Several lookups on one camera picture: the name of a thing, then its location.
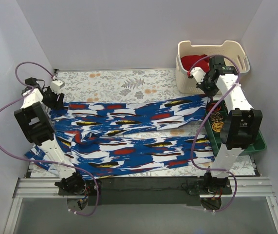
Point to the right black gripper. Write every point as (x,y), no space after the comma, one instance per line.
(208,86)

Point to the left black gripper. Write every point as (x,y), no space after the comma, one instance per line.
(57,101)

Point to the blue patterned trousers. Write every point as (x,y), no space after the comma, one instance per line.
(116,139)

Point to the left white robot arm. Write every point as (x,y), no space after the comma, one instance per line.
(39,130)

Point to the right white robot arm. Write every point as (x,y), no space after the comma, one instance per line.
(232,94)

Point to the cream plastic laundry basket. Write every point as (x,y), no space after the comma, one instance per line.
(188,54)

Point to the red black rolled belt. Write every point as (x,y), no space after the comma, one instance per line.
(216,109)

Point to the green compartment tray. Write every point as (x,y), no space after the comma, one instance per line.
(250,146)

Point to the dark brown rolled belt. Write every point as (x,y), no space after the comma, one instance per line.
(216,117)

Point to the red garment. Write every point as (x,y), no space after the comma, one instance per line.
(189,61)

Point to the yellow rolled belt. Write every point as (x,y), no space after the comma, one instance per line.
(217,126)

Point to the floral table mat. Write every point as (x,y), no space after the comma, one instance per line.
(135,86)

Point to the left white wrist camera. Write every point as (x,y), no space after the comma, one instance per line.
(56,86)

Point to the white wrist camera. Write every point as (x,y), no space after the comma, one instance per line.
(56,86)
(197,74)

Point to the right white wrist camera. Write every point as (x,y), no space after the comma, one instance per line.
(197,74)

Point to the aluminium rail frame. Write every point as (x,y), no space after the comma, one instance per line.
(45,188)

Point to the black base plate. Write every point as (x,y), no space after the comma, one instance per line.
(150,190)

